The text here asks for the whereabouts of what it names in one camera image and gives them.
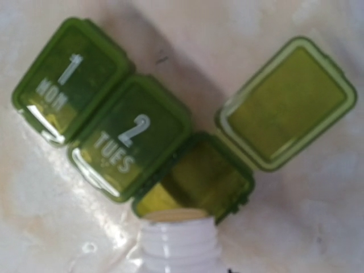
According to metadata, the green weekly pill organizer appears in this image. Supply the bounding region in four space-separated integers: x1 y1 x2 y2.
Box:
12 18 357 222

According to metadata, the white pill bottle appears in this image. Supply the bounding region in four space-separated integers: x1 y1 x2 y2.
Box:
138 208 228 272

